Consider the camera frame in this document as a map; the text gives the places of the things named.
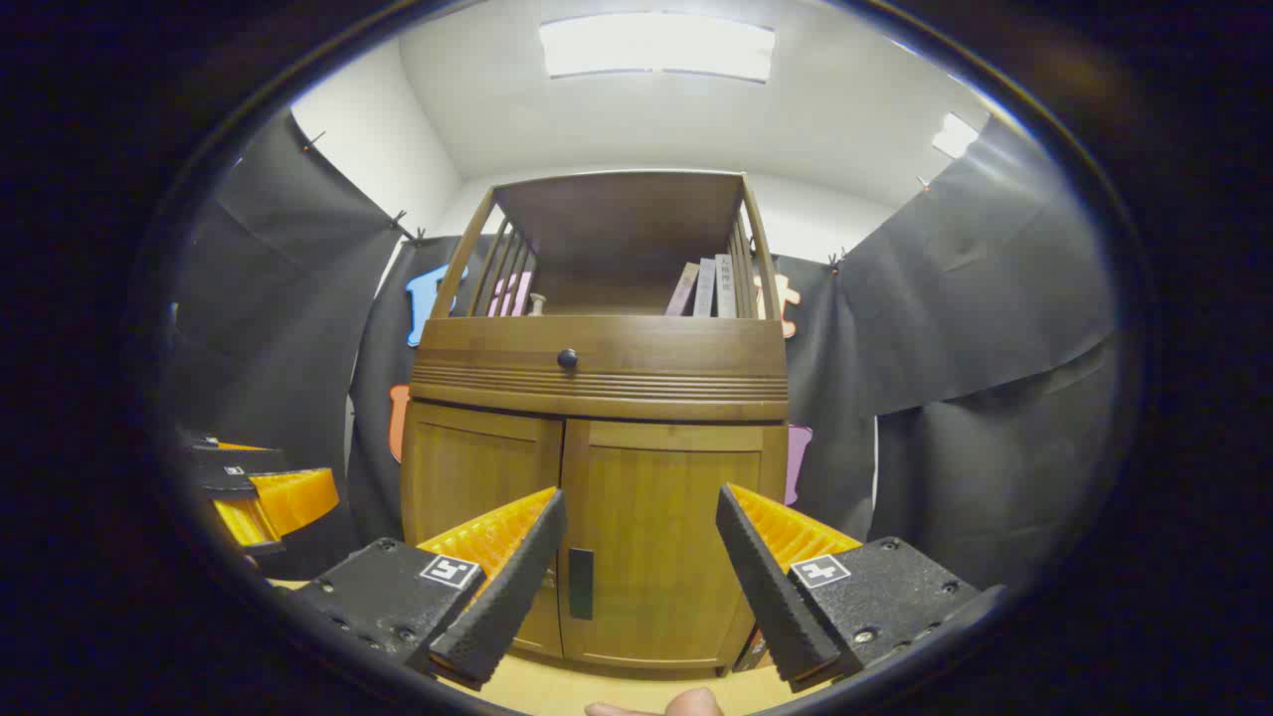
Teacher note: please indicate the large ceiling light panel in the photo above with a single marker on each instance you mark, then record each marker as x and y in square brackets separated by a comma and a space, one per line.
[656, 45]

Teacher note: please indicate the black round drawer knob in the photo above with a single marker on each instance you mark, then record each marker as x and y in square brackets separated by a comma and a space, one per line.
[567, 359]

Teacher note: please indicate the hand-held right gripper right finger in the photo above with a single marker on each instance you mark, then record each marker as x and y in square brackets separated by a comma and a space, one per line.
[766, 587]

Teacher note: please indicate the small ceiling light panel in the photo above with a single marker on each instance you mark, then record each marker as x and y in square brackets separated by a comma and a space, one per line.
[955, 135]

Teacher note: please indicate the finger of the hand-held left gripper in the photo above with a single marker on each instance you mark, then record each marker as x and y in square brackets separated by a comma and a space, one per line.
[293, 500]
[244, 457]

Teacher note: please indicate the wooden double-door shoe cabinet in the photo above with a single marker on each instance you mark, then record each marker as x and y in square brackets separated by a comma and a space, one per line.
[646, 383]

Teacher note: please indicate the small wooden ornament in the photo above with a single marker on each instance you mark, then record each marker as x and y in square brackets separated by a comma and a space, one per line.
[537, 304]

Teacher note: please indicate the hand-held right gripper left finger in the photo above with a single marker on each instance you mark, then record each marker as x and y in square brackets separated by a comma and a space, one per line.
[517, 582]

